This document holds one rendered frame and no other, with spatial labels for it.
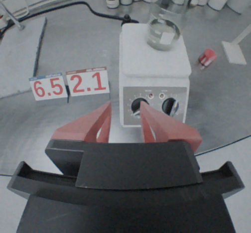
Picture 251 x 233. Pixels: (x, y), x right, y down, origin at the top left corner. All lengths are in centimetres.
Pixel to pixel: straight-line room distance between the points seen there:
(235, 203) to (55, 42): 68
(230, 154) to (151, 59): 29
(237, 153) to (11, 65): 69
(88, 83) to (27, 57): 24
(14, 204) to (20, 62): 40
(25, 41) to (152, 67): 42
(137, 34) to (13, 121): 37
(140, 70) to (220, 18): 49
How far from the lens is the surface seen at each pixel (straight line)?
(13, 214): 46
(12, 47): 53
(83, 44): 37
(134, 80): 20
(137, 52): 21
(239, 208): 45
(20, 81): 40
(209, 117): 32
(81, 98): 28
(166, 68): 20
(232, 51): 49
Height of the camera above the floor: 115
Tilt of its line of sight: 76 degrees down
